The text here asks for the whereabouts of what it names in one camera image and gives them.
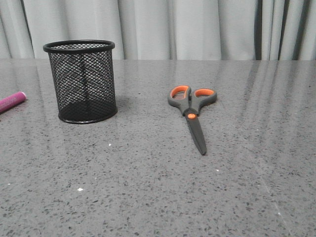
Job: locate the grey orange scissors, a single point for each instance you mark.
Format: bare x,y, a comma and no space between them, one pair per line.
190,103

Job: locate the pink highlighter pen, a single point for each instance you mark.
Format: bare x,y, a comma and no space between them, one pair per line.
12,101

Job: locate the black mesh pen holder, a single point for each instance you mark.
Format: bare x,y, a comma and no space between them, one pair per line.
83,77

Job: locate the grey curtain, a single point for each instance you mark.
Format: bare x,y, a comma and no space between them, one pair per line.
164,29

